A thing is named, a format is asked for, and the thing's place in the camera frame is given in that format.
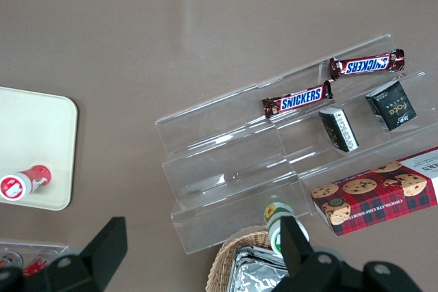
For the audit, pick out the Snickers chocolate bar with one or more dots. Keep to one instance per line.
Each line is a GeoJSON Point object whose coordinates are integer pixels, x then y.
{"type": "Point", "coordinates": [297, 99]}
{"type": "Point", "coordinates": [366, 64]}

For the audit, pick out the green white flower cup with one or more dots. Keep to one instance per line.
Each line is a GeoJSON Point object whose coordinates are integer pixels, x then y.
{"type": "Point", "coordinates": [275, 216]}

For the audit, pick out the cream plastic tray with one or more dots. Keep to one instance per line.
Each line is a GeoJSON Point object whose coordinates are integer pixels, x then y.
{"type": "Point", "coordinates": [34, 128]}

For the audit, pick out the wicker basket with foil containers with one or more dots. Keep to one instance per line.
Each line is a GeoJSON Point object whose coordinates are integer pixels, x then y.
{"type": "Point", "coordinates": [226, 251]}

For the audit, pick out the red tartan cookie box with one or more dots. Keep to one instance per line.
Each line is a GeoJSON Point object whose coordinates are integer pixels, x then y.
{"type": "Point", "coordinates": [376, 199]}

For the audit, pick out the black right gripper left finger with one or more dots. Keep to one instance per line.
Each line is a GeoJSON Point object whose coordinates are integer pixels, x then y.
{"type": "Point", "coordinates": [102, 254]}

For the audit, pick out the clear acrylic bottle rack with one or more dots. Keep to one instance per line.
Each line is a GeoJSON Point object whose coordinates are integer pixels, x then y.
{"type": "Point", "coordinates": [34, 247]}

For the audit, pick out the clear acrylic stepped shelf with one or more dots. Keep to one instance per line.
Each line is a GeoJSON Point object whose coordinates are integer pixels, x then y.
{"type": "Point", "coordinates": [222, 155]}

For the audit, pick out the red white yogurt cup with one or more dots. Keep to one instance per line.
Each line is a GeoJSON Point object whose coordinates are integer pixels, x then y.
{"type": "Point", "coordinates": [24, 182]}

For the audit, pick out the small black box gold print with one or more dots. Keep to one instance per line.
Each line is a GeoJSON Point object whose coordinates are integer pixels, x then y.
{"type": "Point", "coordinates": [393, 107]}

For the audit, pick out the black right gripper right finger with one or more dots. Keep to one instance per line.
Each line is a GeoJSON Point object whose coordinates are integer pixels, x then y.
{"type": "Point", "coordinates": [297, 251]}

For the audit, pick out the silver foil container stack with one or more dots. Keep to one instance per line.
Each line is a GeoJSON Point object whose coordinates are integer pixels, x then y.
{"type": "Point", "coordinates": [253, 271]}

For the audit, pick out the small black box white label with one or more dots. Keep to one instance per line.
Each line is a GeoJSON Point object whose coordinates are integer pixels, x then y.
{"type": "Point", "coordinates": [340, 129]}

